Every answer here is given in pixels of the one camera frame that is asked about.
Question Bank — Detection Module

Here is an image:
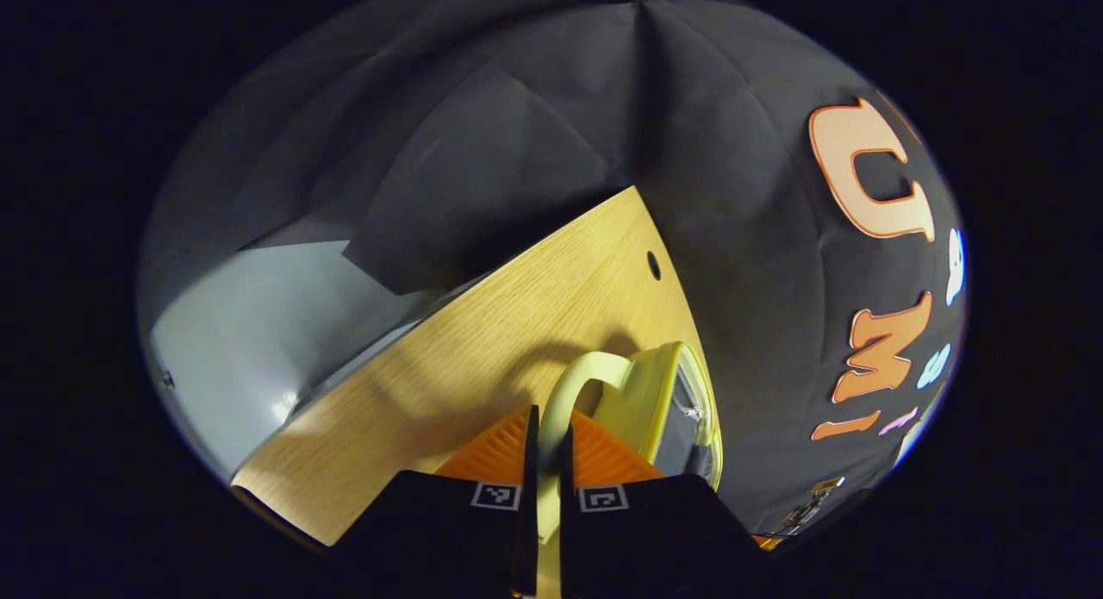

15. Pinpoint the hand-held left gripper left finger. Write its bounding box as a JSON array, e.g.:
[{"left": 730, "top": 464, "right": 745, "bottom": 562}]
[{"left": 332, "top": 404, "right": 541, "bottom": 599}]

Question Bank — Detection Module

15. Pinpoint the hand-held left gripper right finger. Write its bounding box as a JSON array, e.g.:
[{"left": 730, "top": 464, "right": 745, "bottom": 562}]
[{"left": 558, "top": 409, "right": 772, "bottom": 599}]

